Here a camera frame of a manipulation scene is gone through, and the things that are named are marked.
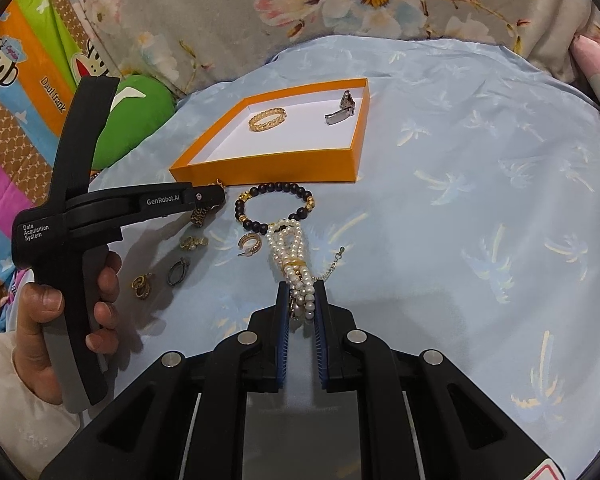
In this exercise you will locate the gold chunky earrings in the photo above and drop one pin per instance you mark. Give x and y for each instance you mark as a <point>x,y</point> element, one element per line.
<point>142,286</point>

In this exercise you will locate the colourful cartoon blanket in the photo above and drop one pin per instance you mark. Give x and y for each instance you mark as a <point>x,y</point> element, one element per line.
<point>30,50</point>

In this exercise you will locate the person's left hand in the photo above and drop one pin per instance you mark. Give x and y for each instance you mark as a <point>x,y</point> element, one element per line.
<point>40,305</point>

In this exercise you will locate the person's left forearm white sleeve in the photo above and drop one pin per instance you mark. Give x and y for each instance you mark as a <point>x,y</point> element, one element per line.
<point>25,420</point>

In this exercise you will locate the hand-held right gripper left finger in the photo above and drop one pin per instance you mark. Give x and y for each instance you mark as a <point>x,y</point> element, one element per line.
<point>282,335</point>

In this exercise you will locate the gold pearl earring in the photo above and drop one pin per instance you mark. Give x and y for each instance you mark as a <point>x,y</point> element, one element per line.
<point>192,243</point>

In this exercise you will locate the pink pillow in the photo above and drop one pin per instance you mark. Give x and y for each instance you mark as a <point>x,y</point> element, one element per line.
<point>597,70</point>

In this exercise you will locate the silver watch clasp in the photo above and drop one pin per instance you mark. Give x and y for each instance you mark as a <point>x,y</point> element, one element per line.
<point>337,112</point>

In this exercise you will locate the orange jewelry box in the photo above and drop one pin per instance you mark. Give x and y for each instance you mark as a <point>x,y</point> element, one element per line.
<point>280,152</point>

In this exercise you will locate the dark metal earring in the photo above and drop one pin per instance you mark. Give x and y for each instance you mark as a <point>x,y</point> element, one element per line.
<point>176,272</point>

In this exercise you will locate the grey floral blanket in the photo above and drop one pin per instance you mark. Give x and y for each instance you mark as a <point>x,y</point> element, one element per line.
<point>230,20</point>

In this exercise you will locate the gold hoop earring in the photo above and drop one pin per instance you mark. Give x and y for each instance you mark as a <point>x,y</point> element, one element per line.
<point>249,242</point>

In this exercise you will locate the gold watch band piece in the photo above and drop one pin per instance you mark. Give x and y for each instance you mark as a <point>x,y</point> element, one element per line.
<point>198,216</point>

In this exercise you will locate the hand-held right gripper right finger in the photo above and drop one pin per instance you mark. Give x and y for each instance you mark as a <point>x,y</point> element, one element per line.
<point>320,340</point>

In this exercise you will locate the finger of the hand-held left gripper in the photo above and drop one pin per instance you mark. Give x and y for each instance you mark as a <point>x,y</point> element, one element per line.
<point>155,202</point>

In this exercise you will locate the green plush pillow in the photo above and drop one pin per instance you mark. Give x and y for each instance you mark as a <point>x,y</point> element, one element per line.
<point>140,110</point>

